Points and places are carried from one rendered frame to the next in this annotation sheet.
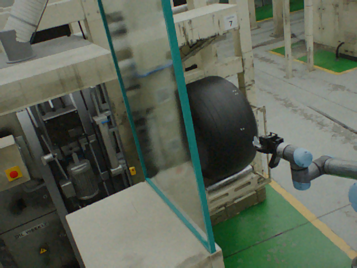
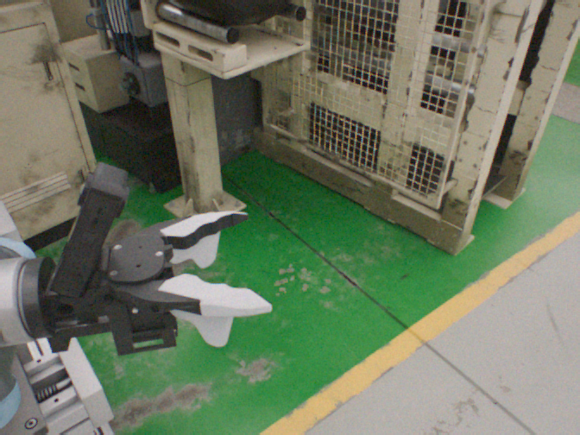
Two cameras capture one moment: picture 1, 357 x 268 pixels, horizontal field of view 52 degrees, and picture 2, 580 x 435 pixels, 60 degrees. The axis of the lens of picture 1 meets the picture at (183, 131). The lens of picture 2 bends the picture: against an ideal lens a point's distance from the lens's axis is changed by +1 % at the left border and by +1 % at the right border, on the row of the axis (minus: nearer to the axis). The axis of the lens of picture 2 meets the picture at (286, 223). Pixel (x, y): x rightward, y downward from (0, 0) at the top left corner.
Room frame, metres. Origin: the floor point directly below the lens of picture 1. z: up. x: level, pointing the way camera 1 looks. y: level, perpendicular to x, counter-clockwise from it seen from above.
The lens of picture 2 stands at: (1.45, -1.73, 1.37)
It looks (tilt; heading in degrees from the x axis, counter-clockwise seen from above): 39 degrees down; 68
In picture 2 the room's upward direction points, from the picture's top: straight up
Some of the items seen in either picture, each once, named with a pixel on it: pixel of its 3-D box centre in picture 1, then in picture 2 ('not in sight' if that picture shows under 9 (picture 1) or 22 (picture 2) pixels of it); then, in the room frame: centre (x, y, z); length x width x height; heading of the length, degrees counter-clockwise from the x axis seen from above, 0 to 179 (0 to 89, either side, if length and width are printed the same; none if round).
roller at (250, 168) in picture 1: (227, 178); (196, 22); (1.78, -0.20, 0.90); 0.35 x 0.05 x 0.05; 113
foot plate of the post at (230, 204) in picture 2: not in sight; (204, 204); (1.78, 0.08, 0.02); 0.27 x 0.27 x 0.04; 23
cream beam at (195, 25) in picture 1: (186, 28); not in sight; (2.23, -0.14, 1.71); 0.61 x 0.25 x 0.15; 113
